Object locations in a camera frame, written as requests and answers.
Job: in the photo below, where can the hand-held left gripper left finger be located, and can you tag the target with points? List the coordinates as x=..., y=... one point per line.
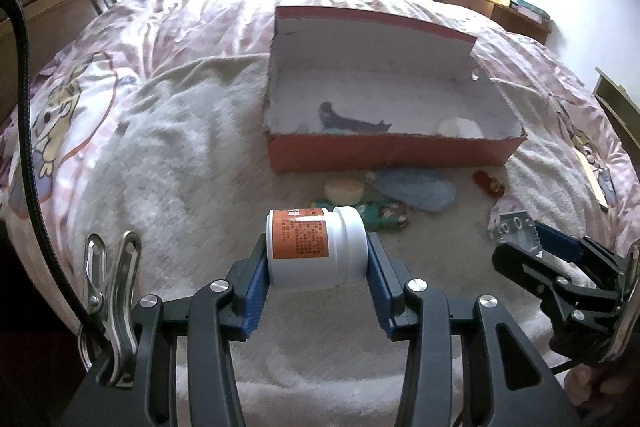
x=256, y=287

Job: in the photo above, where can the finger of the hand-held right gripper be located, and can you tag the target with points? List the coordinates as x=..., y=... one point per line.
x=525, y=264
x=560, y=241

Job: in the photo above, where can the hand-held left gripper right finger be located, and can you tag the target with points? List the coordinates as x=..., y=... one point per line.
x=382, y=287

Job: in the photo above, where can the grey plastic plate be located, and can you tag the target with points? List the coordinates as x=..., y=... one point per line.
x=515, y=227

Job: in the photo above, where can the white jar with orange label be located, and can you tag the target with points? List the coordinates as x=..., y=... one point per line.
x=340, y=252

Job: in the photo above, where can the green tube with yellow cap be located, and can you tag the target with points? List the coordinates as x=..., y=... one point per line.
x=385, y=214

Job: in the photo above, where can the blue correction tape dispenser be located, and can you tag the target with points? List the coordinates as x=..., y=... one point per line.
x=420, y=192

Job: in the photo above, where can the beige oval soap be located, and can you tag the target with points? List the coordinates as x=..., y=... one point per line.
x=344, y=192

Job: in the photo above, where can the red cardboard box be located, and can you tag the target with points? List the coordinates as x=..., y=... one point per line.
x=400, y=154

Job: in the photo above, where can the white plastic case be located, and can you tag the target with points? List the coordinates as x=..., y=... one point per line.
x=460, y=128

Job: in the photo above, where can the blue pipe elbow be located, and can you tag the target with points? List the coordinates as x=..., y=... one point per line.
x=350, y=123

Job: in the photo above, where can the person's right hand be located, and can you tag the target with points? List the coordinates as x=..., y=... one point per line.
x=580, y=384

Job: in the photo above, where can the red-brown clip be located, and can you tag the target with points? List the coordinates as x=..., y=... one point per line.
x=487, y=182

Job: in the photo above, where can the beige towel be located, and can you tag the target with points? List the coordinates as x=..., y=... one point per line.
x=175, y=157

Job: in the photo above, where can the stack of books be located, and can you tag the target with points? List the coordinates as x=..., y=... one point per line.
x=530, y=10

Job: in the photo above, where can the pink printed quilt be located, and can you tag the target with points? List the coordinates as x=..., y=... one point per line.
x=200, y=17

